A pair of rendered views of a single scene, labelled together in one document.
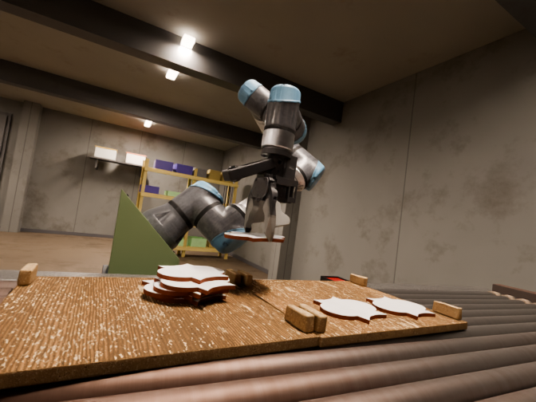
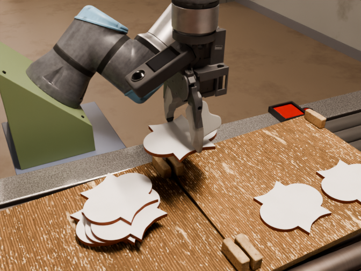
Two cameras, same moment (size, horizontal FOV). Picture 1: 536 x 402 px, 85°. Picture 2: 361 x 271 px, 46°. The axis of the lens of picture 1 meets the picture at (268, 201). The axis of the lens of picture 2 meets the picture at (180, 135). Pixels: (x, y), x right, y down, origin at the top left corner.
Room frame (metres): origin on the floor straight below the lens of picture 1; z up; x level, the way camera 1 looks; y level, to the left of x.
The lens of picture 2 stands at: (0.01, 0.01, 1.50)
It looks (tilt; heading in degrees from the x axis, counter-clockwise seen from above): 34 degrees down; 1
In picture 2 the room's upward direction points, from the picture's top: straight up
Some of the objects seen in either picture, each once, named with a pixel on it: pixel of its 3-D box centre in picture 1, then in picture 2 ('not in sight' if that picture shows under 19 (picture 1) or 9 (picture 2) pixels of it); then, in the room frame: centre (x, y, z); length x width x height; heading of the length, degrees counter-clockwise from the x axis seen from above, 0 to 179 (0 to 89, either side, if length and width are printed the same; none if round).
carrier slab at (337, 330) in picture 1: (340, 301); (286, 179); (0.70, -0.20, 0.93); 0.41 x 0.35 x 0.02; 119
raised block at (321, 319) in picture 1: (311, 317); (247, 251); (0.49, -0.10, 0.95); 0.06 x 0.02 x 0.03; 29
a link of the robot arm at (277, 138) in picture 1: (277, 143); (193, 16); (0.68, 0.00, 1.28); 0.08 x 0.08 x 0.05
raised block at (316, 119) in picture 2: (358, 279); (315, 118); (0.91, -0.31, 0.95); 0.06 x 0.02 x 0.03; 29
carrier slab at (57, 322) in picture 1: (156, 307); (95, 252); (0.50, 0.16, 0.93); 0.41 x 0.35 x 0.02; 120
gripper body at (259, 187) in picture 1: (274, 177); (196, 63); (0.68, -0.01, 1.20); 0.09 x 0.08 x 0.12; 120
